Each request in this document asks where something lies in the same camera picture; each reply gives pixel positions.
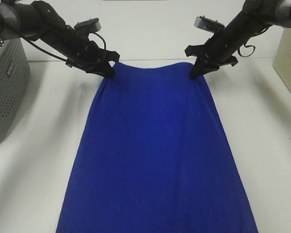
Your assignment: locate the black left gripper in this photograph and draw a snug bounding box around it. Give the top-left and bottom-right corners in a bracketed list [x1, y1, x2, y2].
[65, 48, 120, 78]

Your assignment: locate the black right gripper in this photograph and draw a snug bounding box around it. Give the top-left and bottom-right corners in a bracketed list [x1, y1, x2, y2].
[185, 36, 238, 79]

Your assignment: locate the blue towel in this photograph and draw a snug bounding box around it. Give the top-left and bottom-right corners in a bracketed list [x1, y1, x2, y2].
[56, 62, 258, 233]

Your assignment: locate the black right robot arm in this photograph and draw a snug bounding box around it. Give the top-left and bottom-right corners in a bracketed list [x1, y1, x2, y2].
[185, 0, 291, 79]

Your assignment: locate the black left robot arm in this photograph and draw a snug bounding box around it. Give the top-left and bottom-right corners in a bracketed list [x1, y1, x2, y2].
[0, 0, 120, 78]

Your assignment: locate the beige box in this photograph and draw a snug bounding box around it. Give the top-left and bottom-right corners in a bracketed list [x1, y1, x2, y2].
[273, 28, 291, 93]

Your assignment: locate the grey perforated plastic basket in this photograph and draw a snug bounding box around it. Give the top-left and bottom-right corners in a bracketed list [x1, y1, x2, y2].
[0, 38, 30, 142]

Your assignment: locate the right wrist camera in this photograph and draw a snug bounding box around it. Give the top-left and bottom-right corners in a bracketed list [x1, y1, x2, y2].
[194, 16, 225, 33]

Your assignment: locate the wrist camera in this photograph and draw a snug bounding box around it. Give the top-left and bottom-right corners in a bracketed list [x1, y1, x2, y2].
[194, 16, 225, 33]
[74, 18, 101, 33]

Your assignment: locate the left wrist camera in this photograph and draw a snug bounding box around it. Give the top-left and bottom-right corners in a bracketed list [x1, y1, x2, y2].
[74, 18, 101, 33]

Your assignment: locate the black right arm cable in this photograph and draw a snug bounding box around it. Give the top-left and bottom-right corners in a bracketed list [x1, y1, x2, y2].
[237, 26, 270, 58]

